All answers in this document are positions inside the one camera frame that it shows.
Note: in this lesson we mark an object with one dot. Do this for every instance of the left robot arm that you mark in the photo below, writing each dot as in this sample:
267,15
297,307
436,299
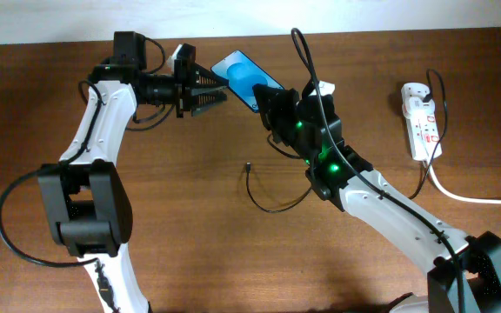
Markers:
86,205

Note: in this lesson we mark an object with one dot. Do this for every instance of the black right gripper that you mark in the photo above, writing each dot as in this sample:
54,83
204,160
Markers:
285,111

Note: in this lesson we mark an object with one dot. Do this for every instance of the blue Samsung Galaxy smartphone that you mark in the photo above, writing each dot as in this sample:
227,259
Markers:
242,75

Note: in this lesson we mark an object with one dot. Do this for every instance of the white power strip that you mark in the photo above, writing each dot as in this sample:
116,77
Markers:
422,132

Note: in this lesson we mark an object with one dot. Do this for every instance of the white USB charger plug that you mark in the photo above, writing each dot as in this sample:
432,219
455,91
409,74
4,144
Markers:
415,107

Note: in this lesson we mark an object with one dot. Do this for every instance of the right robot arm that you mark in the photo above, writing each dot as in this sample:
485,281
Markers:
463,272

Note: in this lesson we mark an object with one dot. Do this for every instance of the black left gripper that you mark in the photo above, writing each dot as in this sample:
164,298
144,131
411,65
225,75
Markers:
184,81

